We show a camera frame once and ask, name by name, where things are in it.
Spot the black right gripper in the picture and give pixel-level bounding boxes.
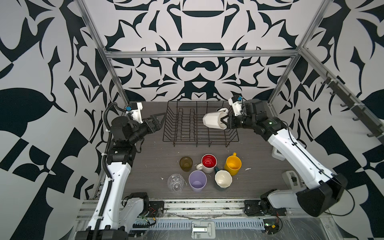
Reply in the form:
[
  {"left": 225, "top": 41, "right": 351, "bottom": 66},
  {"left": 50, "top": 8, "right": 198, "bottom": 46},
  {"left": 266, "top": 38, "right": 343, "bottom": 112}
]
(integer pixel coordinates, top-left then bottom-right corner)
[{"left": 220, "top": 112, "right": 258, "bottom": 131}]

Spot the white faceted mug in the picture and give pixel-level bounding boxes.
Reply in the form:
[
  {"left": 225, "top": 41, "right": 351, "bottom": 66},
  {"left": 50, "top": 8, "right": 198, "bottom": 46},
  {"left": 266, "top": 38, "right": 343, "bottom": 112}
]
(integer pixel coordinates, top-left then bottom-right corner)
[{"left": 203, "top": 112, "right": 228, "bottom": 130}]

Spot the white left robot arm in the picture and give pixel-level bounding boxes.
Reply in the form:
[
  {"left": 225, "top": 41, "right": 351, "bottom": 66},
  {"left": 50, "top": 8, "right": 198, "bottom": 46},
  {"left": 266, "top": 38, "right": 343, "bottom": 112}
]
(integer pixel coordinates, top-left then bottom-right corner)
[{"left": 75, "top": 113, "right": 167, "bottom": 240}]

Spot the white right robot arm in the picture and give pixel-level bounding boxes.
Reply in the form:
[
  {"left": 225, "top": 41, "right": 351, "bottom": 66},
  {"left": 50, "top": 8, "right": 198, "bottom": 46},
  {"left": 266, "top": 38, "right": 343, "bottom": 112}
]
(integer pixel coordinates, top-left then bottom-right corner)
[{"left": 213, "top": 96, "right": 348, "bottom": 217}]

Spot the yellow mug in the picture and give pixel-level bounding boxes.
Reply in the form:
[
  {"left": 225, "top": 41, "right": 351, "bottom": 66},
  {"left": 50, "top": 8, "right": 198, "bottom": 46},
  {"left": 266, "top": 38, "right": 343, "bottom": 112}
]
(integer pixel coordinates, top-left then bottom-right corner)
[{"left": 224, "top": 153, "right": 242, "bottom": 176}]

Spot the white mug red inside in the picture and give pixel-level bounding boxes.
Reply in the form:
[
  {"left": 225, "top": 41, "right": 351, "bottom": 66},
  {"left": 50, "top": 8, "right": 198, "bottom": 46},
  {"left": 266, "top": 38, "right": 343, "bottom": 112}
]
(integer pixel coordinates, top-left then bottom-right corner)
[{"left": 196, "top": 154, "right": 218, "bottom": 174}]

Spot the olive green glass cup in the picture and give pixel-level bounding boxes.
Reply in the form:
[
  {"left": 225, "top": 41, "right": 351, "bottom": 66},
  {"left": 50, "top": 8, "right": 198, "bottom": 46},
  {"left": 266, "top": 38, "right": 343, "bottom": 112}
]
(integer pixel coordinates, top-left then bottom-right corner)
[{"left": 179, "top": 156, "right": 193, "bottom": 172}]

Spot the white digital thermometer display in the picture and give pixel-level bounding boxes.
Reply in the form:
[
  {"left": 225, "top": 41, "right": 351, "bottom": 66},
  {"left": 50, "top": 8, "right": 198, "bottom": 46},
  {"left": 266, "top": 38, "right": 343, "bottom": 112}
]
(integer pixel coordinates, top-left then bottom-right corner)
[{"left": 272, "top": 147, "right": 286, "bottom": 161}]

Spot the cream mug dark green outside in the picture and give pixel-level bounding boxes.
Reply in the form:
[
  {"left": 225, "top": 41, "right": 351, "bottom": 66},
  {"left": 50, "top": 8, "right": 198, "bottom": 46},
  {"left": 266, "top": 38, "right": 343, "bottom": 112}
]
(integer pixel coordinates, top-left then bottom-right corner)
[{"left": 214, "top": 167, "right": 233, "bottom": 191}]

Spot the clear glass cup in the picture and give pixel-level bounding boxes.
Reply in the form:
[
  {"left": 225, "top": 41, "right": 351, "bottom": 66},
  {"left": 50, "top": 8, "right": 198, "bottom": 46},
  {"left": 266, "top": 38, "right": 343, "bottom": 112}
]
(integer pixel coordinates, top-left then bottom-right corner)
[{"left": 167, "top": 174, "right": 185, "bottom": 193}]

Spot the lilac plastic cup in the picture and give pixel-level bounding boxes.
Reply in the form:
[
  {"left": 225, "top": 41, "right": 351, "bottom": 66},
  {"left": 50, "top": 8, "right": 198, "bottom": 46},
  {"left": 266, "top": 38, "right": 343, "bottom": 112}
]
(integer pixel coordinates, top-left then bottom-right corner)
[{"left": 189, "top": 170, "right": 207, "bottom": 193}]

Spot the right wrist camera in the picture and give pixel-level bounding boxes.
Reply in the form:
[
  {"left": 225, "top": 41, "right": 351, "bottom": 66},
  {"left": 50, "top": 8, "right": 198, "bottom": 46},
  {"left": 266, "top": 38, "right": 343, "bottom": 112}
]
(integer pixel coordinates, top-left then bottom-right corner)
[{"left": 228, "top": 95, "right": 243, "bottom": 116}]

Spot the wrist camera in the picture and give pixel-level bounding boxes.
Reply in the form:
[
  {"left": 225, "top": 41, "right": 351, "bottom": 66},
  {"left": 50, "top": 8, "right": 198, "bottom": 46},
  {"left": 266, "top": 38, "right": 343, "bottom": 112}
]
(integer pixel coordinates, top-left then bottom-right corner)
[
  {"left": 228, "top": 95, "right": 243, "bottom": 116},
  {"left": 125, "top": 102, "right": 143, "bottom": 124}
]

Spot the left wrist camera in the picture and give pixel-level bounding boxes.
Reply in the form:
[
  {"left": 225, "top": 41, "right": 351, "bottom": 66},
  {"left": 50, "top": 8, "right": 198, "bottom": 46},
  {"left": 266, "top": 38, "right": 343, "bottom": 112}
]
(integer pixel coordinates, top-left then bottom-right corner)
[{"left": 125, "top": 102, "right": 143, "bottom": 124}]

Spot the black wire dish rack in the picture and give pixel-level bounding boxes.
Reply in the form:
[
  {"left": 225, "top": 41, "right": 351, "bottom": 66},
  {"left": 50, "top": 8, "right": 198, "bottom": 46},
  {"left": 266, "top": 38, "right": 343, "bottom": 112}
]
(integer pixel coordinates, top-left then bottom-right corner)
[{"left": 163, "top": 101, "right": 239, "bottom": 147}]

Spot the white cable duct strip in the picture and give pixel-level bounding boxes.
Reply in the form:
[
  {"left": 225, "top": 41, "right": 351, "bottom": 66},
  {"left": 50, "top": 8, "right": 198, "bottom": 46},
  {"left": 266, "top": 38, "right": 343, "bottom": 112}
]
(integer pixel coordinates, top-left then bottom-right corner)
[{"left": 137, "top": 219, "right": 265, "bottom": 231}]

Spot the silver latch bracket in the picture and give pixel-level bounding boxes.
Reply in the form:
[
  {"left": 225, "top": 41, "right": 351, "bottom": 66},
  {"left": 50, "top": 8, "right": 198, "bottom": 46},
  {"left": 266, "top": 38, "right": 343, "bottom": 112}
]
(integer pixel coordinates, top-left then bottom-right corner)
[{"left": 191, "top": 221, "right": 216, "bottom": 240}]

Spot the grey wall hook rail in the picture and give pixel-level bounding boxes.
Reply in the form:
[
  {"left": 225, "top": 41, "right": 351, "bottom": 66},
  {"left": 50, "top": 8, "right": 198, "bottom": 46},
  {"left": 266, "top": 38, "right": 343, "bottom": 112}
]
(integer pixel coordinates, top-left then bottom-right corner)
[{"left": 322, "top": 71, "right": 384, "bottom": 145}]

